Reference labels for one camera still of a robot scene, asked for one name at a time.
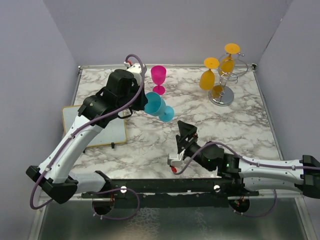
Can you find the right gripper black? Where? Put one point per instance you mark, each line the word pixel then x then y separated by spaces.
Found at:
pixel 186 130

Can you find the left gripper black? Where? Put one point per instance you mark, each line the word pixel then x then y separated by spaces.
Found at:
pixel 143 100

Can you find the blue wine glass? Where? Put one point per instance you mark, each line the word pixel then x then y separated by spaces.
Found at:
pixel 157 107

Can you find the pink wine glass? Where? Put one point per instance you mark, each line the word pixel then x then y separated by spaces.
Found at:
pixel 158 76

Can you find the yellow wine glass front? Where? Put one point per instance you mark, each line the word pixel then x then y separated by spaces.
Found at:
pixel 207 79

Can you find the yellow wine glass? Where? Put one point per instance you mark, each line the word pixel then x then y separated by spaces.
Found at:
pixel 207 79
pixel 227 63

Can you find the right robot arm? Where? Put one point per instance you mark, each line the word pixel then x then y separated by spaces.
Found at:
pixel 246 173

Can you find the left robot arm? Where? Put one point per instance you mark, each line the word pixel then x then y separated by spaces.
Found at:
pixel 124 89

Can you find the chrome wine glass rack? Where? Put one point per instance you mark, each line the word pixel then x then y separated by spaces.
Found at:
pixel 221 94

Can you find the yellow wine glass rear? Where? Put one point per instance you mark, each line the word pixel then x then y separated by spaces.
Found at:
pixel 227 63

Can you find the small yellow-framed whiteboard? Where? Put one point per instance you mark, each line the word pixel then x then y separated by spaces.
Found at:
pixel 114 133

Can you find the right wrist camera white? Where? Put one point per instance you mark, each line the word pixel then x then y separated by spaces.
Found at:
pixel 174 160

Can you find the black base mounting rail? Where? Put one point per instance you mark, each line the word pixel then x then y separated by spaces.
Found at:
pixel 171 192

